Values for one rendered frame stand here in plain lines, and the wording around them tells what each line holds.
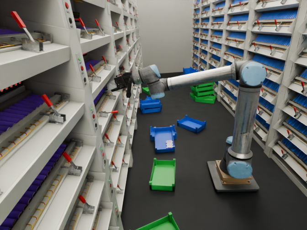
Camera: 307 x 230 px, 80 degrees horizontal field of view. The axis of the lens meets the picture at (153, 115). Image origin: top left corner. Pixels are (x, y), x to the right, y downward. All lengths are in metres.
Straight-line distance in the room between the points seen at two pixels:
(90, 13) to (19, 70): 0.98
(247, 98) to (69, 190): 0.96
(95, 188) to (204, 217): 0.83
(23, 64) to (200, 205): 1.36
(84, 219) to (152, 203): 0.78
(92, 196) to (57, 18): 0.68
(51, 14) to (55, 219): 0.59
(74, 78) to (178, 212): 1.14
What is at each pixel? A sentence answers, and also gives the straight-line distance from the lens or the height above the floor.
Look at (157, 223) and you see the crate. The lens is 1.40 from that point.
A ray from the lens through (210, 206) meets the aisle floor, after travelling 1.52.
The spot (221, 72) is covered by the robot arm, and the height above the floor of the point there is 0.90.
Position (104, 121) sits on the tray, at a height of 0.76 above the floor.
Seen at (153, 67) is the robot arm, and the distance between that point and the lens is 1.18.
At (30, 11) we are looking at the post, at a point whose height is 1.26.
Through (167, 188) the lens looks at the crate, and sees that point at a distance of 1.57.
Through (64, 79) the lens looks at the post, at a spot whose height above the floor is 1.05.
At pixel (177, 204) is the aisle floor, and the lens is 1.51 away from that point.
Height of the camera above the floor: 1.20
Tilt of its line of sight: 26 degrees down
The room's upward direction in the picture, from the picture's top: 5 degrees counter-clockwise
